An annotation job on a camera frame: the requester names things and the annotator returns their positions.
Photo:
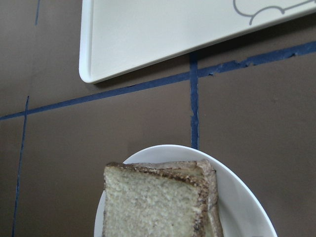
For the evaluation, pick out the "bread slice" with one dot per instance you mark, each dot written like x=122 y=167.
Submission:
x=148 y=202
x=202 y=169

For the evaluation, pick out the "white round plate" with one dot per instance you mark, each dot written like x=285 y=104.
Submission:
x=240 y=212

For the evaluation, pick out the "cream bear serving tray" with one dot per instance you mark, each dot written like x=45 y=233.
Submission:
x=121 y=36

